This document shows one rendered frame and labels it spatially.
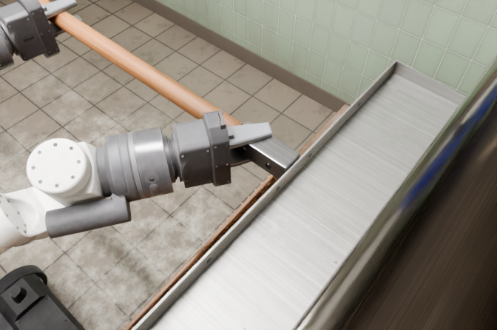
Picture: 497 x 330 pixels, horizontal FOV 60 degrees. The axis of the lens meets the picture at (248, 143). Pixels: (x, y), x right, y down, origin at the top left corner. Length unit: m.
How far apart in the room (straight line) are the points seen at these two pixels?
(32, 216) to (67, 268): 1.32
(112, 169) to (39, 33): 0.37
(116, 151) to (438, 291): 0.39
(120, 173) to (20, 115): 2.05
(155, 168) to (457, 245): 0.35
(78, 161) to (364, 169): 0.36
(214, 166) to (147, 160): 0.09
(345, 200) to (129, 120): 1.86
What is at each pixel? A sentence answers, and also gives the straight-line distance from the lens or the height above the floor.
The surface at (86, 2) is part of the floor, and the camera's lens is 3.28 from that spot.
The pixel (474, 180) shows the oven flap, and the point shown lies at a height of 1.41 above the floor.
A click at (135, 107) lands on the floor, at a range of 2.39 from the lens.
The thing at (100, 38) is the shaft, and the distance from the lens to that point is 0.77.
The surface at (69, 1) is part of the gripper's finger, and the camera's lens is 0.86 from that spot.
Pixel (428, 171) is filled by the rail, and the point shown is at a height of 1.43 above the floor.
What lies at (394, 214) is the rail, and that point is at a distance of 0.27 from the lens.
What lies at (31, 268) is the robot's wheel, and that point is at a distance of 1.80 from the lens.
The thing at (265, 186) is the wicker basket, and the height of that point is 0.72.
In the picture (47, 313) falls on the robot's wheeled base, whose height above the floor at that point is 0.19.
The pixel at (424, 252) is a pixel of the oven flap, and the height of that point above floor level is 1.41.
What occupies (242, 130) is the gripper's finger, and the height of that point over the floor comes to 1.23.
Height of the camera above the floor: 1.65
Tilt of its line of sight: 50 degrees down
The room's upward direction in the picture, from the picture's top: straight up
